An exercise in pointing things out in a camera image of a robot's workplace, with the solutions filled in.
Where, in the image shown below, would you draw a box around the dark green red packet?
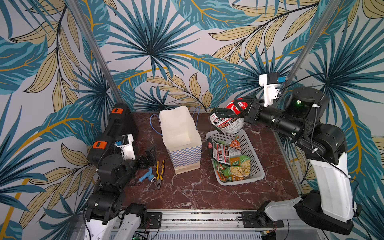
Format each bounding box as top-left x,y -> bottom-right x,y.
209,98 -> 248,134

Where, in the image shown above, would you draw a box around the blue checkered paper bag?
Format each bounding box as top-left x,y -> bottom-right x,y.
150,106 -> 202,175

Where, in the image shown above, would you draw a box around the dark packet with label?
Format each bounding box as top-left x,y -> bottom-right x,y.
207,138 -> 242,166

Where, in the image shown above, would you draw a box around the green yellow snack packet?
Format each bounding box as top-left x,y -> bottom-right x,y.
224,155 -> 251,182

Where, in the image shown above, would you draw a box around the white plastic basket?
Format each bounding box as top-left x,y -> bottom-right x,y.
206,130 -> 265,186

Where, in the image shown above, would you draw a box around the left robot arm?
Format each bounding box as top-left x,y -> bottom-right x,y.
83,145 -> 157,240

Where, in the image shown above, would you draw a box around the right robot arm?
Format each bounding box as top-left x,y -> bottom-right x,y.
234,87 -> 362,235

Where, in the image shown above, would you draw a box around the blue glue gun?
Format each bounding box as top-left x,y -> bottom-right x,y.
138,167 -> 155,183

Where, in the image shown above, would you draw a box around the yellow black pliers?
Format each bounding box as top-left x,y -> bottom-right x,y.
156,160 -> 165,190

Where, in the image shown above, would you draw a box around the black tool case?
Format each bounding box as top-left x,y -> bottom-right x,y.
88,103 -> 139,167

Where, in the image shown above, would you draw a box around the green orange packet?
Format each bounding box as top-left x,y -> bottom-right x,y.
213,160 -> 232,183

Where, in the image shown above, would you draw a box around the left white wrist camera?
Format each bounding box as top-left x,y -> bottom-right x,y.
115,134 -> 136,160

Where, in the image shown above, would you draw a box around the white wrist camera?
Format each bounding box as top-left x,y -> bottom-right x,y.
259,72 -> 286,107
115,134 -> 136,160

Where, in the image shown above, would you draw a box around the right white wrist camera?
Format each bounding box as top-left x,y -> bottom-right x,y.
259,72 -> 286,107

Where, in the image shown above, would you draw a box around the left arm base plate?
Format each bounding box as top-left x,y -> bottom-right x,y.
140,212 -> 163,229

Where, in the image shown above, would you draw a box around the aluminium rail frame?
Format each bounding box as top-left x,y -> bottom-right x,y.
70,209 -> 328,240

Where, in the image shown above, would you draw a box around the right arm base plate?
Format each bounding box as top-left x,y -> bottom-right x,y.
237,212 -> 285,229

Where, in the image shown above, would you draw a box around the right metal corner post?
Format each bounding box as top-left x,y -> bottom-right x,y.
279,1 -> 355,98

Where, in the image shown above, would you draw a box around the metal corner post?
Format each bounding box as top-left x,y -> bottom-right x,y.
67,0 -> 125,103
279,1 -> 355,98

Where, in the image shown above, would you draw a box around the left metal corner post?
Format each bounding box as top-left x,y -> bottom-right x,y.
67,0 -> 125,103

